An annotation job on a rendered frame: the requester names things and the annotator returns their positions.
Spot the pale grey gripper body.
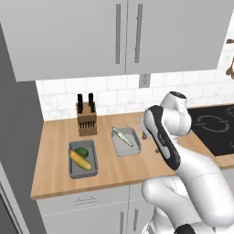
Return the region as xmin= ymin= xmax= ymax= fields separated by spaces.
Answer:
xmin=135 ymin=116 xmax=150 ymax=141

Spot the silver fish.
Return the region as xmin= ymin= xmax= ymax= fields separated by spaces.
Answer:
xmin=112 ymin=126 xmax=135 ymax=148

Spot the grey container with fish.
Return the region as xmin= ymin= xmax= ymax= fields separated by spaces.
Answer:
xmin=110 ymin=126 xmax=142 ymax=158

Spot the grey container with vegetables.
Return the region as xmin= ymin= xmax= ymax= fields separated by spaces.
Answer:
xmin=68 ymin=139 xmax=99 ymax=180

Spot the green avocado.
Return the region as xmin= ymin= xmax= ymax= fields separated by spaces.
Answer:
xmin=74 ymin=147 xmax=90 ymax=159

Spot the yellow cucumber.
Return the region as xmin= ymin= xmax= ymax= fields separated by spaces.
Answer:
xmin=69 ymin=149 xmax=93 ymax=172

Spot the grey fridge freezer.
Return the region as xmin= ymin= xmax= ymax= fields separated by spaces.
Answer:
xmin=0 ymin=24 xmax=48 ymax=234

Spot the wooden knife block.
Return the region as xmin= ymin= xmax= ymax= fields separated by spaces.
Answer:
xmin=76 ymin=102 xmax=99 ymax=137

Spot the black hob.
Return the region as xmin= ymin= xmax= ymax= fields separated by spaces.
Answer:
xmin=186 ymin=104 xmax=234 ymax=158

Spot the grey base cupboard door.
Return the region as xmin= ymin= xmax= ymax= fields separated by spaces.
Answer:
xmin=41 ymin=202 xmax=129 ymax=234
xmin=127 ymin=182 xmax=157 ymax=234

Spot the grey drawer front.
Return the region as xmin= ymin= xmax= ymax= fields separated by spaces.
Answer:
xmin=36 ymin=186 xmax=131 ymax=218

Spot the grey wall outlet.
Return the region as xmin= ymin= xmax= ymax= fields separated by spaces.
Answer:
xmin=139 ymin=73 xmax=152 ymax=89

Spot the black handled knife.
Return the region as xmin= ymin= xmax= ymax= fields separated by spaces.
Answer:
xmin=88 ymin=92 xmax=96 ymax=113
xmin=77 ymin=93 xmax=84 ymax=114

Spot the grey base cupboard handle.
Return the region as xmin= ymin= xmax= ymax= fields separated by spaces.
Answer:
xmin=133 ymin=208 xmax=140 ymax=232
xmin=119 ymin=211 xmax=125 ymax=234

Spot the grey drawer handle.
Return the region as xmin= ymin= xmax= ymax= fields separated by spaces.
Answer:
xmin=72 ymin=197 xmax=99 ymax=205

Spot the grey cupboard door handle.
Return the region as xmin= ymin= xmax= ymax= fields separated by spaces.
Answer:
xmin=134 ymin=3 xmax=144 ymax=64
xmin=115 ymin=3 xmax=122 ymax=65

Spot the grey wall cupboard door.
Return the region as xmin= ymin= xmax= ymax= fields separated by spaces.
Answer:
xmin=0 ymin=0 xmax=128 ymax=82
xmin=125 ymin=0 xmax=234 ymax=76

